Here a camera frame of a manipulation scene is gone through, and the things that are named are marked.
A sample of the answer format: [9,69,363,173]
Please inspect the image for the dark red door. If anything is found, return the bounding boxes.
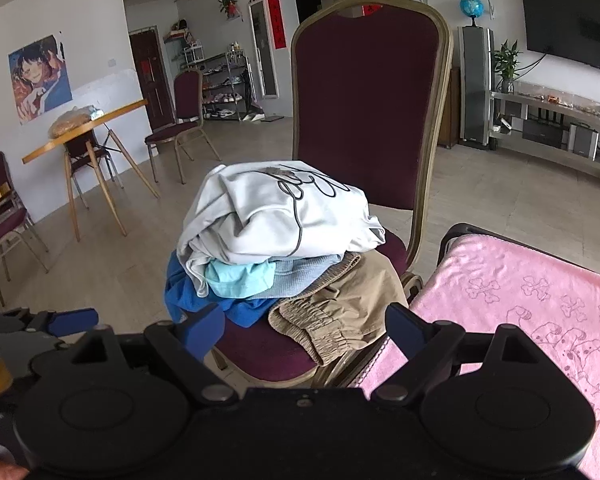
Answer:
[128,26,176,133]

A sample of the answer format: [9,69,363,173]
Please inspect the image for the wooden table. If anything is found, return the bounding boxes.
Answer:
[22,99,161,242]

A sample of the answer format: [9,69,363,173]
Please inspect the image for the wall poster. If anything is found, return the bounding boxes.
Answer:
[7,35,73,125]

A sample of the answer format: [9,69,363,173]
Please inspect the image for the brown wooden cabinet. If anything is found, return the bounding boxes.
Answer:
[437,67,461,148]

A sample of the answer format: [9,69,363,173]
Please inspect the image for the potted bamboo plant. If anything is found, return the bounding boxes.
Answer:
[492,40,523,94]

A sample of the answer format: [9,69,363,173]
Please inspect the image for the blue garment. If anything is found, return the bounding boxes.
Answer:
[164,250,276,328]

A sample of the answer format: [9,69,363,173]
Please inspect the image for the hanging plant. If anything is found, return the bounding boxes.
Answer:
[216,0,243,22]

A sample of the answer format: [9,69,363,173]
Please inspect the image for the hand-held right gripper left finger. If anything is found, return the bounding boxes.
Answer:
[65,302,241,407]

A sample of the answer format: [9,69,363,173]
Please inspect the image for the blue globe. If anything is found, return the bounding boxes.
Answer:
[459,0,485,28]

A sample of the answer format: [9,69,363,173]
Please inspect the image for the black media box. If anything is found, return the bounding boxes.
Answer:
[522,117,566,150]

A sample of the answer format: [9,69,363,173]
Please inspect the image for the khaki shorts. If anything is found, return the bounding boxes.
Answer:
[269,251,411,367]

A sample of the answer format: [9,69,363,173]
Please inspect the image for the white storage rack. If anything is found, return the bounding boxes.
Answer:
[164,20,204,78]

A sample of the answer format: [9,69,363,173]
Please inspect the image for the grey tv stand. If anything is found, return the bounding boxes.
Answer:
[489,91,600,183]

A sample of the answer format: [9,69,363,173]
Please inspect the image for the grey-blue waffle garment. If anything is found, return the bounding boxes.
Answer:
[245,254,342,301]

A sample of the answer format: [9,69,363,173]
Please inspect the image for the small grey speaker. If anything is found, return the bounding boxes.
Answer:
[567,123,599,161]

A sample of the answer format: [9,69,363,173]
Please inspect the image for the wall mirror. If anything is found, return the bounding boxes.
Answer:
[248,0,279,98]

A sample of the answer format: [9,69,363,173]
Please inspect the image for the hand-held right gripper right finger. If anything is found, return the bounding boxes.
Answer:
[367,302,542,407]

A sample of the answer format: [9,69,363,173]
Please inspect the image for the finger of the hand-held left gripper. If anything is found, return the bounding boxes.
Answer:
[0,307,99,341]

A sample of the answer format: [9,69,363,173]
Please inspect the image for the black folding table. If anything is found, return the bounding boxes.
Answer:
[437,222,586,267]

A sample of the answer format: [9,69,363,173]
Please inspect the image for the grey tower speaker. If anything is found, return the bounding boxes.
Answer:
[458,26,496,150]

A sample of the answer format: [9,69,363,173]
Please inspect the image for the aqua garment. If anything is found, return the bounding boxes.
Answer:
[204,259,277,298]

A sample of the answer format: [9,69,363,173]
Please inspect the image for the pink printed blanket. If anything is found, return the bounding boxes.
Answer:
[357,232,600,480]

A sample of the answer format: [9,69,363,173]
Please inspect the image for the black chair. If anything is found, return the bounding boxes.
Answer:
[62,130,126,211]

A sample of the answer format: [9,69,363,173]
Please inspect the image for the black television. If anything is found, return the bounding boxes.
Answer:
[517,0,600,68]

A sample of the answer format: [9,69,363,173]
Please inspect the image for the shoe rack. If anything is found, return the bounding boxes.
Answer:
[200,52,248,121]

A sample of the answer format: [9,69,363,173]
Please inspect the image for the white printed t-shirt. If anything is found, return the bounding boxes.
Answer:
[176,161,387,291]

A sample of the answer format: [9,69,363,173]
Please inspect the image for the plastic bag of food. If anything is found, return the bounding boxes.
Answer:
[48,105,106,138]

